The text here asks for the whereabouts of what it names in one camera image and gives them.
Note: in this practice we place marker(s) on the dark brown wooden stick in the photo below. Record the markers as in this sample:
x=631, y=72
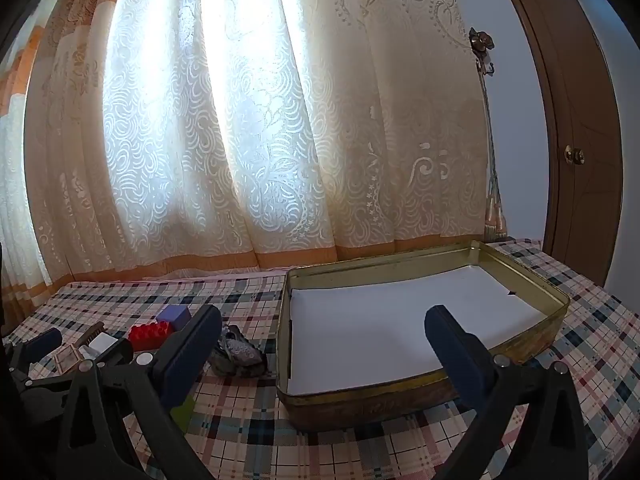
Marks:
x=90, y=333

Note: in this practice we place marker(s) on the gold metal tin tray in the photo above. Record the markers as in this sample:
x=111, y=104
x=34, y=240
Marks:
x=359, y=405

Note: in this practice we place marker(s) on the green toy brick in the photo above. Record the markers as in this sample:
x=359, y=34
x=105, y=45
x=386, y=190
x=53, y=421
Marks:
x=183, y=413

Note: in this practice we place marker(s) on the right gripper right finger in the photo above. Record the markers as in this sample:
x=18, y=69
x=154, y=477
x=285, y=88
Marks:
x=551, y=443

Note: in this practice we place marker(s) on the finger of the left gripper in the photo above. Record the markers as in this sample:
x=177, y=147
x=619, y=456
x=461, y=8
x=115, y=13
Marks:
x=31, y=351
x=119, y=353

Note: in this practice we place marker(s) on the purple cube block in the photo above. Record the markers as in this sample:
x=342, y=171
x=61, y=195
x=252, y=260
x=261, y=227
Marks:
x=176, y=315

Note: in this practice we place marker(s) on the black grey fabric pouch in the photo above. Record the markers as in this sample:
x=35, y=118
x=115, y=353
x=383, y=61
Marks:
x=235, y=356

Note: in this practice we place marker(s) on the brass door knob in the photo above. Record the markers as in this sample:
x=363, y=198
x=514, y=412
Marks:
x=574, y=156

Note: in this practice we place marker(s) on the plaid tablecloth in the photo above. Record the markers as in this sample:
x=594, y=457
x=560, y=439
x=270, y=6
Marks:
x=240, y=429

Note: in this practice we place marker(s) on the white paper tray liner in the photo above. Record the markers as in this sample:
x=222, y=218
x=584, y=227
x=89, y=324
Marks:
x=365, y=335

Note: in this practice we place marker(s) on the red toy brick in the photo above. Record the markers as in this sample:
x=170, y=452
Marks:
x=149, y=337

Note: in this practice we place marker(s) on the brown wooden door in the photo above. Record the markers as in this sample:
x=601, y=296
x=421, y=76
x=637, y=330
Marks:
x=584, y=202

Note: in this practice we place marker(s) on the cream lace curtain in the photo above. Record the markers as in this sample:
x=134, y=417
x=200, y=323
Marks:
x=150, y=137

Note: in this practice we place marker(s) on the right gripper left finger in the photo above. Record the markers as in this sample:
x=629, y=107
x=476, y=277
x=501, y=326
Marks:
x=96, y=442

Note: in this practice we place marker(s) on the copper framed picture box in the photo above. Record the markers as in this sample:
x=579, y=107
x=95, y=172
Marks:
x=66, y=359

